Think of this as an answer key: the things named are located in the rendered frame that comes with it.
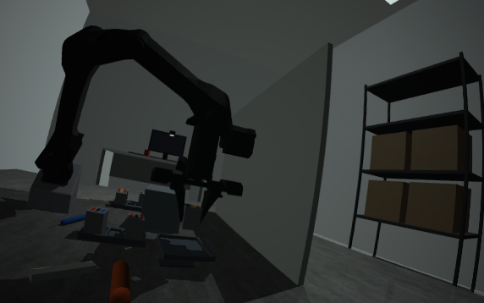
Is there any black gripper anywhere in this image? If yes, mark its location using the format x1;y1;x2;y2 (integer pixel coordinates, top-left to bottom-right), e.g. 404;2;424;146
150;146;243;222

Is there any blue cylinder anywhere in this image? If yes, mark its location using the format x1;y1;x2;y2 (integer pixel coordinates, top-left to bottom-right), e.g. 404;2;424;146
60;214;86;226

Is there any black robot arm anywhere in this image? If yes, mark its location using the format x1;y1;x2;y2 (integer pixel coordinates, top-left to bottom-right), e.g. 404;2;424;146
35;25;256;185

